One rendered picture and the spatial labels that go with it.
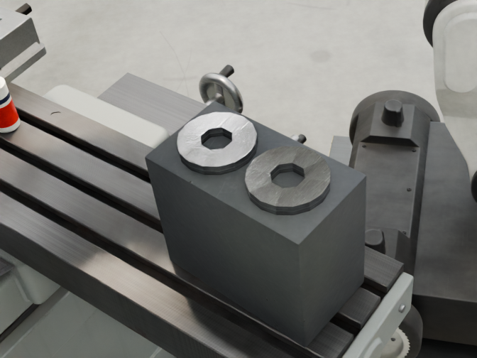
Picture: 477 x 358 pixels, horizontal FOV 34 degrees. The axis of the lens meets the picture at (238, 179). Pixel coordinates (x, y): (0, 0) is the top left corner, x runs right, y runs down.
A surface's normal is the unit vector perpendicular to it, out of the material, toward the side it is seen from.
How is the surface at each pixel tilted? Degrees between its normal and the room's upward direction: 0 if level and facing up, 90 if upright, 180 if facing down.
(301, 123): 0
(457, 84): 90
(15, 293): 90
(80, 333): 90
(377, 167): 0
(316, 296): 90
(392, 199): 0
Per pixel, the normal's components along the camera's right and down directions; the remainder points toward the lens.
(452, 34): -0.23, 0.71
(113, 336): 0.80, 0.36
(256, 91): -0.10, -0.70
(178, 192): -0.65, 0.58
